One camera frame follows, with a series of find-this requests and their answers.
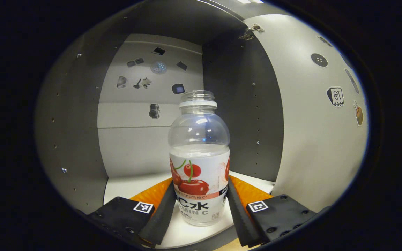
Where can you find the clear bottle with red label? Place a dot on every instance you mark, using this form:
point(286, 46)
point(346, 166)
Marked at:
point(199, 164)

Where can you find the metal door hinge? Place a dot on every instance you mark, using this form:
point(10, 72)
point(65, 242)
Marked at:
point(251, 31)

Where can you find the white cabinet shelf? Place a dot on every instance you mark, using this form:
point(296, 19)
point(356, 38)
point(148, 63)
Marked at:
point(124, 186)

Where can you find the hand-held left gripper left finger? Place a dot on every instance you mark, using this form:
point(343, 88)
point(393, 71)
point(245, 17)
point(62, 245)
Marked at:
point(161, 216)

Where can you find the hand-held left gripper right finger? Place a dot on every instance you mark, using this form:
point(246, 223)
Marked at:
point(241, 219)

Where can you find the grey cabinet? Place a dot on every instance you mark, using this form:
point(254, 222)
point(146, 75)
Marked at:
point(72, 122)

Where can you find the ceiling light panel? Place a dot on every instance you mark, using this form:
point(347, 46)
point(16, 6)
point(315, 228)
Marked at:
point(250, 1)

